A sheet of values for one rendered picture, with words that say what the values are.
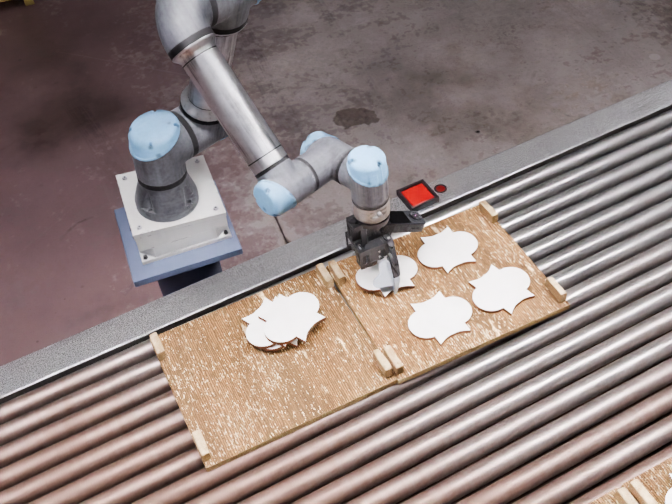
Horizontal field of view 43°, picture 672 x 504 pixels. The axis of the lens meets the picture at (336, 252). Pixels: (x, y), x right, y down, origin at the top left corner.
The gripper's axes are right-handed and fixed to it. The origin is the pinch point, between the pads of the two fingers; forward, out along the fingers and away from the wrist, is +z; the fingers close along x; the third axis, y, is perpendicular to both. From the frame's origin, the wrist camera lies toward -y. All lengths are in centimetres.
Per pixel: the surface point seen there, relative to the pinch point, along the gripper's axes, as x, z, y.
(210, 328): -5.1, 0.3, 39.8
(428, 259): 0.7, 0.6, -10.2
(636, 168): -3, 5, -71
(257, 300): -7.5, 0.6, 28.0
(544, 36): -171, 99, -167
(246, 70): -220, 96, -33
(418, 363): 23.7, 1.2, 5.0
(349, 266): -6.8, 1.2, 5.9
